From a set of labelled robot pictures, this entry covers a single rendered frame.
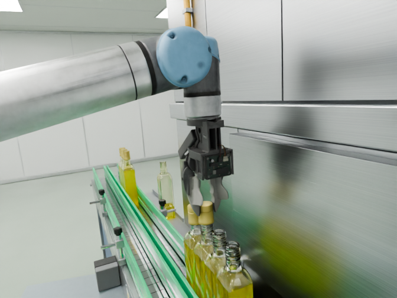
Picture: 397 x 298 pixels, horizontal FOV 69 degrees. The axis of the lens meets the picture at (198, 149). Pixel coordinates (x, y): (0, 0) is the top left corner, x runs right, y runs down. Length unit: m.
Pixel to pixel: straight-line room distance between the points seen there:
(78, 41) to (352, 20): 6.06
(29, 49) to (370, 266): 6.22
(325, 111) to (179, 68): 0.25
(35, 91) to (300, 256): 0.52
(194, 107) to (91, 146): 5.85
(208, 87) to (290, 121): 0.17
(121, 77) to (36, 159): 6.06
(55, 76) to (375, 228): 0.46
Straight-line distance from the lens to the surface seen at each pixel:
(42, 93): 0.37
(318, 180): 0.53
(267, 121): 0.62
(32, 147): 6.38
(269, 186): 0.64
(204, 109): 0.55
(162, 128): 6.62
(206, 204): 0.65
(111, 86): 0.37
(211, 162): 0.56
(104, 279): 1.18
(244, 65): 0.72
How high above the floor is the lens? 1.43
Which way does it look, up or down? 11 degrees down
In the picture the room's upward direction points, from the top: 4 degrees counter-clockwise
